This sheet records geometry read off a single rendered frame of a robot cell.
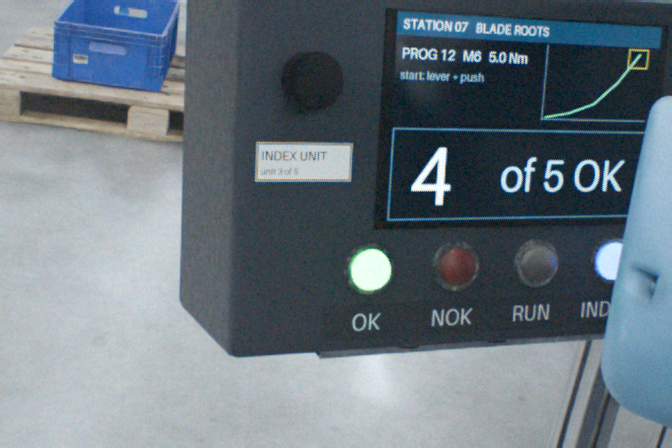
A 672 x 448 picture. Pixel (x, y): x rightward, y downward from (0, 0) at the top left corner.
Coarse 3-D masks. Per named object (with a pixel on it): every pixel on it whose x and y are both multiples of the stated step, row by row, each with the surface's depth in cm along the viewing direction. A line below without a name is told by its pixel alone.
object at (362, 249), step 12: (360, 252) 53; (372, 252) 53; (384, 252) 53; (348, 264) 53; (360, 264) 52; (372, 264) 52; (384, 264) 53; (348, 276) 53; (360, 276) 52; (372, 276) 52; (384, 276) 53; (360, 288) 53; (372, 288) 53
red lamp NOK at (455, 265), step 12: (444, 252) 54; (456, 252) 54; (468, 252) 55; (432, 264) 55; (444, 264) 54; (456, 264) 54; (468, 264) 54; (444, 276) 54; (456, 276) 54; (468, 276) 55; (456, 288) 55
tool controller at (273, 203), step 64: (192, 0) 57; (256, 0) 49; (320, 0) 50; (384, 0) 51; (448, 0) 52; (512, 0) 54; (576, 0) 55; (640, 0) 57; (192, 64) 57; (256, 64) 49; (320, 64) 49; (384, 64) 51; (448, 64) 53; (512, 64) 54; (576, 64) 56; (640, 64) 57; (192, 128) 57; (256, 128) 50; (320, 128) 51; (384, 128) 52; (512, 128) 55; (576, 128) 56; (640, 128) 58; (192, 192) 57; (256, 192) 50; (320, 192) 52; (384, 192) 53; (512, 192) 55; (576, 192) 57; (192, 256) 58; (256, 256) 51; (320, 256) 52; (512, 256) 56; (576, 256) 58; (256, 320) 51; (320, 320) 53; (384, 320) 54; (448, 320) 56; (512, 320) 57; (576, 320) 59
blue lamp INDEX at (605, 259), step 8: (608, 240) 58; (616, 240) 58; (600, 248) 58; (608, 248) 58; (616, 248) 58; (592, 256) 58; (600, 256) 58; (608, 256) 58; (616, 256) 58; (592, 264) 58; (600, 264) 58; (608, 264) 58; (616, 264) 58; (600, 272) 58; (608, 272) 58; (616, 272) 58; (600, 280) 59; (608, 280) 59
